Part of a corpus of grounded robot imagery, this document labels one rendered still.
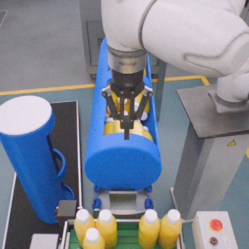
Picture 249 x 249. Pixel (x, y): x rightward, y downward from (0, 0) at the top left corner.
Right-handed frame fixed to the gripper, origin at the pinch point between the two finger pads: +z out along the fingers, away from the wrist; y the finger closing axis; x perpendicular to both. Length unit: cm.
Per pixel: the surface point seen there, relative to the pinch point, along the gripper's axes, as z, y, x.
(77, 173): 122, -37, 70
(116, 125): 18.1, -3.5, 19.5
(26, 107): 33, -49, 47
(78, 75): 137, -58, 228
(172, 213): 26.3, 14.9, -12.2
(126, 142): 13.4, -0.1, 6.4
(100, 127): 16.1, -9.5, 16.3
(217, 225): 25.6, 28.0, -16.6
